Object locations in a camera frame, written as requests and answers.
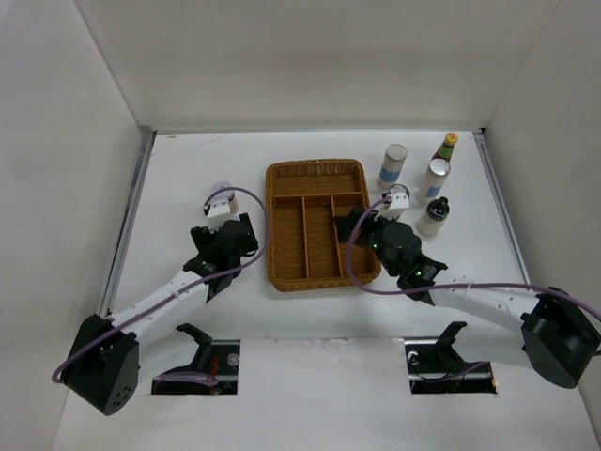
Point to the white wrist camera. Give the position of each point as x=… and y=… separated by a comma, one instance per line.
x=216, y=213
x=389, y=214

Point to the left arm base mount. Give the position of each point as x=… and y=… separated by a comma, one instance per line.
x=213, y=370

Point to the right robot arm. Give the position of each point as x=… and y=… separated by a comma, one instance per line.
x=546, y=328

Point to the silver-lid blue-label shaker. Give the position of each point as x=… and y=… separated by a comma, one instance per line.
x=392, y=164

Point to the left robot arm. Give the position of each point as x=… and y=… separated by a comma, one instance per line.
x=103, y=363

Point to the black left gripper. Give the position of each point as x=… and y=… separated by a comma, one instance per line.
x=204, y=239

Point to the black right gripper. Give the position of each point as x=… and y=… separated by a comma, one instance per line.
x=342, y=223

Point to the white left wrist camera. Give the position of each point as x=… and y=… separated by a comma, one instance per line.
x=216, y=213

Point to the brown wicker divided tray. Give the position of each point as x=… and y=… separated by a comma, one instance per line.
x=303, y=198

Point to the black-cap white spice bottle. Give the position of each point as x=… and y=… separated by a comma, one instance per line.
x=434, y=216

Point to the clear-cap grinder bottle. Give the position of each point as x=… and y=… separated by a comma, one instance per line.
x=398, y=196

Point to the white-lid sauce jar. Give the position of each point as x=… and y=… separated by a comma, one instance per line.
x=225, y=194

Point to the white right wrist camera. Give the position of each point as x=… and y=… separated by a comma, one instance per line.
x=389, y=214

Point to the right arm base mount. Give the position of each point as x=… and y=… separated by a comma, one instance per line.
x=435, y=368

